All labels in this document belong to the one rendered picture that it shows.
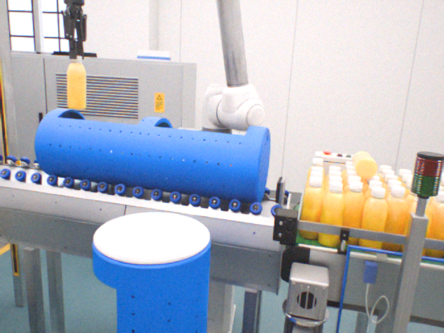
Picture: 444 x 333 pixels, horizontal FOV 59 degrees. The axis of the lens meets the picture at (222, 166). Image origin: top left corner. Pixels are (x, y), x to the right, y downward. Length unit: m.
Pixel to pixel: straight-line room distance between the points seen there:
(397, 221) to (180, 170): 0.72
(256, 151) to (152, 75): 1.80
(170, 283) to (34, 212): 0.98
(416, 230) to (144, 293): 0.68
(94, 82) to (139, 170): 1.79
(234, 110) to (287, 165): 2.55
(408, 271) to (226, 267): 0.66
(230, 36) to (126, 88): 1.48
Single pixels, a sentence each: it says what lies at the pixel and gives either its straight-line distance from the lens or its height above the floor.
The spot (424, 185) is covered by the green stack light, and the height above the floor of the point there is 1.19.
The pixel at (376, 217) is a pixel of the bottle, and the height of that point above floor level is 1.02.
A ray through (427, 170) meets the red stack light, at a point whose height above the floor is 1.22.
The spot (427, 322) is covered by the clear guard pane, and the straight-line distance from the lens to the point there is 1.37.
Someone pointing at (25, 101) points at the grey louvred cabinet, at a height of 1.09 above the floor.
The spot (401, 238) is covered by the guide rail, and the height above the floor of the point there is 0.97.
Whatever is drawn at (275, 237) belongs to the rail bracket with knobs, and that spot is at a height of 0.92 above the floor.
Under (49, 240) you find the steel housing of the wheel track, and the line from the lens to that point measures 1.84.
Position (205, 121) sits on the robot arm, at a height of 1.17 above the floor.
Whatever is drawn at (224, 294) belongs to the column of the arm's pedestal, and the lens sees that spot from 2.19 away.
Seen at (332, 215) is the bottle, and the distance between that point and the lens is 1.27.
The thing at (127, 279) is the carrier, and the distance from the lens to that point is 0.89.
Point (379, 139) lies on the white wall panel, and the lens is 4.32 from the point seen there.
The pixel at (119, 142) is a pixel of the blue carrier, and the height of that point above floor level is 1.15.
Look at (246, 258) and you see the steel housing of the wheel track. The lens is 1.45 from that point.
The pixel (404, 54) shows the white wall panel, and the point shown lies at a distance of 4.31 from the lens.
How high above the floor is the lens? 1.44
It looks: 14 degrees down
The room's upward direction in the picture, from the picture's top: 3 degrees clockwise
